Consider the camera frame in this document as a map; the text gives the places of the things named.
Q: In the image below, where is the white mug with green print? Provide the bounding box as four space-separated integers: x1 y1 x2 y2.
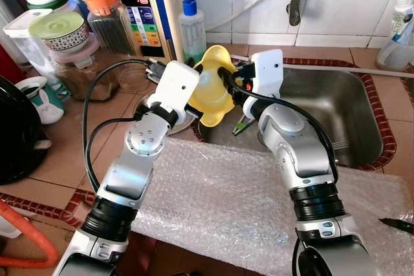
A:
16 76 69 125

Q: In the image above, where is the round steel plate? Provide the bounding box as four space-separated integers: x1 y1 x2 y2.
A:
133 92 201 136

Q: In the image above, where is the yellow plastic bowl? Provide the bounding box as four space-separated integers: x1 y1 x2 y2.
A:
188 45 238 128

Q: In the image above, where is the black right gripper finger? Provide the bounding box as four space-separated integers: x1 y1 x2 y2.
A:
219 64 239 96

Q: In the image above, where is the clear bubble wrap sheet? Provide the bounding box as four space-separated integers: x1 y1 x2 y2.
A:
133 137 414 276

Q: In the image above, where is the black round appliance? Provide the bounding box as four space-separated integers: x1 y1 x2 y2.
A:
0 76 49 186

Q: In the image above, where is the stainless steel sink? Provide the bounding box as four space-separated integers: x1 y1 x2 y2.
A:
194 63 395 170

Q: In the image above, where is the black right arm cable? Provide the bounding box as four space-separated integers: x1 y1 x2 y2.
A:
223 69 340 183

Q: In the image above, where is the white flat object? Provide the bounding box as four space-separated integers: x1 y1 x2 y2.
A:
0 215 23 238

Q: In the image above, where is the green soap bottle blue cap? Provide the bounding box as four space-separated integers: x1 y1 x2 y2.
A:
179 0 208 63

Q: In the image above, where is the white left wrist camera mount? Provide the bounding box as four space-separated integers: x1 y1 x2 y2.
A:
147 61 200 125

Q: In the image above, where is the glass jar with orange lid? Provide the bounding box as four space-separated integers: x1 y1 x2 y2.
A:
81 0 153 92

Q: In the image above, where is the beige water ioniser appliance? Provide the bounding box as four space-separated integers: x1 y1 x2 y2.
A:
103 0 188 63

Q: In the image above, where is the black pointed strip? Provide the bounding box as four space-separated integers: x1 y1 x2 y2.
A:
378 218 414 235

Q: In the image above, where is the brown-filled jar with pink lid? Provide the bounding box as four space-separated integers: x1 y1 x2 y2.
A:
50 34 120 101

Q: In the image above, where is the white bottle blue-green label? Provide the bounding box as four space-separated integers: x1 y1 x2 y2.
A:
390 0 414 47

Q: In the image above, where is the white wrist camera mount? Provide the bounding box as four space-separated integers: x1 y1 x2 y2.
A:
147 61 200 125
249 48 285 101

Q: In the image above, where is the white pipe along wall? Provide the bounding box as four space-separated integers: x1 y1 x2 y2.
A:
285 59 414 80

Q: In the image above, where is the patterned tin with green lid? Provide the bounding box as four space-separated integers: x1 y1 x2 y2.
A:
28 11 90 52

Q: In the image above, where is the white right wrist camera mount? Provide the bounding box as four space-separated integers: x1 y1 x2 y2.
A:
249 48 285 101

